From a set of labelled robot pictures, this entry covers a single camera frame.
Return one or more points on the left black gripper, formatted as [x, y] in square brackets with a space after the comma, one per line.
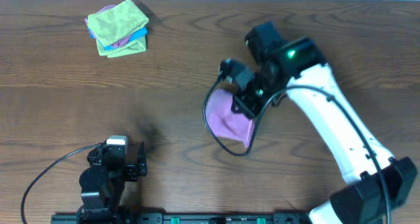
[132, 169]

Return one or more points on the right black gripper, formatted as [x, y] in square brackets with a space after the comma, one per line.
[250, 108]

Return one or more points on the purple microfibre cloth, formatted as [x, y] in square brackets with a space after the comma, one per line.
[223, 122]

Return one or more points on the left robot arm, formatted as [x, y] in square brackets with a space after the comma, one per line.
[103, 183]

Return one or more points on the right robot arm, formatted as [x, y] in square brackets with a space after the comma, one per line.
[376, 182]

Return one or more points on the bottom green folded cloth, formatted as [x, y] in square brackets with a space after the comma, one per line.
[133, 47]

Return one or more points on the green folded cloth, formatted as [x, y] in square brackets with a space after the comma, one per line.
[133, 47]
[112, 25]

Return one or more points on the blue folded cloth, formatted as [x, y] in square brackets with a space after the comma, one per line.
[138, 34]

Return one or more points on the top green folded cloth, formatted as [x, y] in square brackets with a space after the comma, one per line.
[112, 25]

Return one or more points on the purple folded cloth in stack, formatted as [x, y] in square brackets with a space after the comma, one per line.
[121, 41]

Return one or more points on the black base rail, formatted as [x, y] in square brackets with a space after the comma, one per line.
[159, 218]

